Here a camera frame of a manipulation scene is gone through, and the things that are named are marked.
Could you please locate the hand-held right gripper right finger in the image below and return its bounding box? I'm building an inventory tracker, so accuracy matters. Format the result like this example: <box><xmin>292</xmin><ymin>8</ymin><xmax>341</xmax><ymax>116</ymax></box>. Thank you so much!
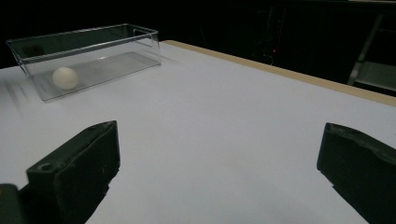
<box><xmin>317</xmin><ymin>122</ymin><xmax>396</xmax><ymax>224</ymax></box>

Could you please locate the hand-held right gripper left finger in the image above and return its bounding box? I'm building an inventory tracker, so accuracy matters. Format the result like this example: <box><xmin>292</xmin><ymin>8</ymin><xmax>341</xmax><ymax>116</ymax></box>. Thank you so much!
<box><xmin>25</xmin><ymin>120</ymin><xmax>121</xmax><ymax>224</ymax></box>

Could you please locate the white ping pong ball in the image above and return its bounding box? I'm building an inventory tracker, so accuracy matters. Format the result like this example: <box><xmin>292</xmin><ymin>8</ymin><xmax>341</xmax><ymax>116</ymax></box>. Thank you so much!
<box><xmin>51</xmin><ymin>66</ymin><xmax>79</xmax><ymax>91</ymax></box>

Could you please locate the clear plastic box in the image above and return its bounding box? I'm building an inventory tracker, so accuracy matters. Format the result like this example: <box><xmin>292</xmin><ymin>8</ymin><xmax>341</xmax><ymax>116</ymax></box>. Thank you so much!
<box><xmin>5</xmin><ymin>22</ymin><xmax>163</xmax><ymax>104</ymax></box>

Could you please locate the metal table frame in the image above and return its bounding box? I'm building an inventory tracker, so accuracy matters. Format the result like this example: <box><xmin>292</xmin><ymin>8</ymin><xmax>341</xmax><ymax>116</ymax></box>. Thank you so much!
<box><xmin>346</xmin><ymin>12</ymin><xmax>396</xmax><ymax>97</ymax></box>

